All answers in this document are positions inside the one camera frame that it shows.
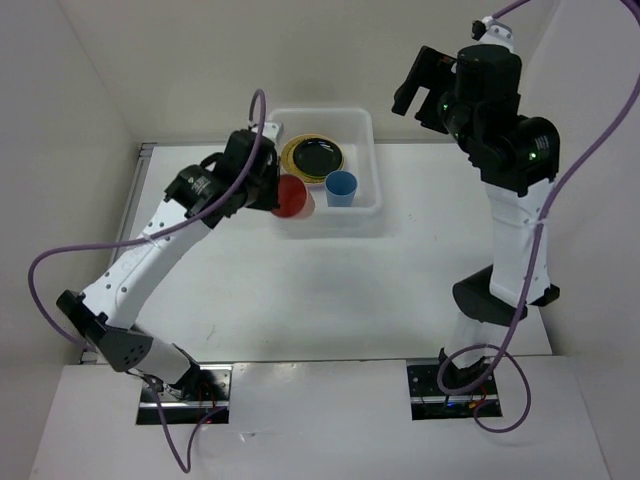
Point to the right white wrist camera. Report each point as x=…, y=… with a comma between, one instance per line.
x=493, y=32

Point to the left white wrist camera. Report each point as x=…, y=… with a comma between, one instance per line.
x=273, y=131

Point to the white plastic bin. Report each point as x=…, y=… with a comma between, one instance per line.
x=352, y=130

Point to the blue plastic cup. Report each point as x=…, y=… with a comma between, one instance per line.
x=340, y=188

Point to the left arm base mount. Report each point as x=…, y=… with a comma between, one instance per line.
x=210, y=400

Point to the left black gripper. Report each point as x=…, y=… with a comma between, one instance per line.
x=273, y=200

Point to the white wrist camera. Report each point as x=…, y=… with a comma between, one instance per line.
x=493, y=32
x=273, y=131

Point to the black plate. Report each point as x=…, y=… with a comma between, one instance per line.
x=317, y=157

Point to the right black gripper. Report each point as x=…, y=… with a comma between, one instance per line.
x=433, y=69

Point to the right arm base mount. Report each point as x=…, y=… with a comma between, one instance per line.
x=429, y=402

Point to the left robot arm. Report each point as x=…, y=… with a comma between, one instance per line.
x=245, y=174

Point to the pink plastic cup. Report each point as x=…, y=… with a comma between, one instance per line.
x=294, y=199

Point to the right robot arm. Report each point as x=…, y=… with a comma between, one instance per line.
x=518, y=165

